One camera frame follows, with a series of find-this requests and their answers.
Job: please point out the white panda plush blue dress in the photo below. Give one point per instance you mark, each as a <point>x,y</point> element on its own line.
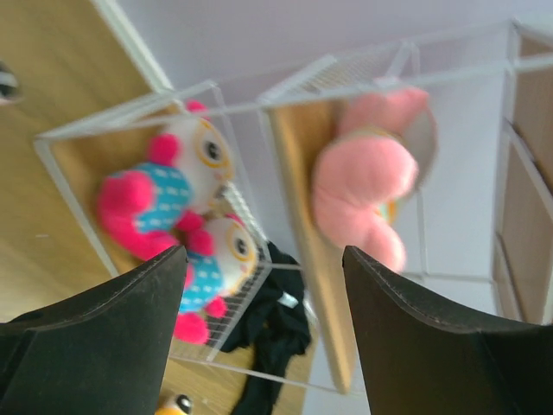
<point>186,167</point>

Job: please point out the white wire shelf rack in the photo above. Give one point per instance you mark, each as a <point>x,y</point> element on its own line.
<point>295,119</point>

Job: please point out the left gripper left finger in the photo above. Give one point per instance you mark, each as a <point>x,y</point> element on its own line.
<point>103,351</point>

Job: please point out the yellow plush red dotted dress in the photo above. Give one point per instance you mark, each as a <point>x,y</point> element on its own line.
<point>178,404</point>

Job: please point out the white panda plush yellow glasses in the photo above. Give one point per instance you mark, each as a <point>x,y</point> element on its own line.
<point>222,255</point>

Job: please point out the pink frog plush striped shirt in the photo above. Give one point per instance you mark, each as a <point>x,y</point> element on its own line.
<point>361,176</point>

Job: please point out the black crumpled cloth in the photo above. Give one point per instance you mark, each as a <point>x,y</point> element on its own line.
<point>276,325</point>

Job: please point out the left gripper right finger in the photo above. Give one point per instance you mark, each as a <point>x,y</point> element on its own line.
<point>422,353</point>

